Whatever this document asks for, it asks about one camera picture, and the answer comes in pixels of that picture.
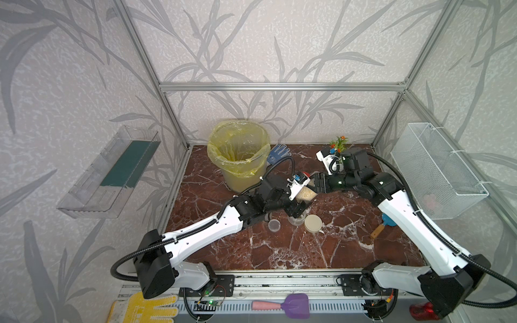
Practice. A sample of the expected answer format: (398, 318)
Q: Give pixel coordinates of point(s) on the clear oatmeal jar tall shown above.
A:
(306, 195)

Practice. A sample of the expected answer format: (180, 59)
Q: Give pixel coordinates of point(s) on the yellow dotted work glove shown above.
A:
(138, 309)

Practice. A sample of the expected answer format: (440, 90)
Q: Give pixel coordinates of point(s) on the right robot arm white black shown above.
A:
(451, 273)

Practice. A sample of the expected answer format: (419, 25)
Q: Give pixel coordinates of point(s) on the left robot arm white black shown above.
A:
(160, 263)

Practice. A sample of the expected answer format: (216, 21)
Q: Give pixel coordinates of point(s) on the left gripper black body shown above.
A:
(282, 203)

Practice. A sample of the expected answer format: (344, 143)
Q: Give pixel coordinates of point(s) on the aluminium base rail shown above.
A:
(317, 284)

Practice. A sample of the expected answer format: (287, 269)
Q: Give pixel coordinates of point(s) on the white wire wall basket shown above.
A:
(441, 182)

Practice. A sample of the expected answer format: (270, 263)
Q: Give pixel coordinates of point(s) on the clear plastic wall shelf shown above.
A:
(105, 187)

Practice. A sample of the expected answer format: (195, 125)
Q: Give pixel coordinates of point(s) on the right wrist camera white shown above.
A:
(331, 159)

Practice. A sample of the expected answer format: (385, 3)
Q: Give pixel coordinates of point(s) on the blue dotted work glove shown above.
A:
(278, 152)

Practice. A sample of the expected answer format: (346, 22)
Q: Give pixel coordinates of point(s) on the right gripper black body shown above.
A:
(335, 182)

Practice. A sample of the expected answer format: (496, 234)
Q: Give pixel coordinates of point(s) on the white pot artificial flowers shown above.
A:
(338, 145)

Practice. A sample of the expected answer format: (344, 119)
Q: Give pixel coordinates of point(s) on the green circuit board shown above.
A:
(208, 305)

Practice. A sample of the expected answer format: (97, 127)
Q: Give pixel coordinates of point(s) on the purple scoop pink handle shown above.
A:
(295, 306)

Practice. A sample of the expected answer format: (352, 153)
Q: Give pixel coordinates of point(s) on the mesh trash bin yellow bag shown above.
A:
(239, 149)

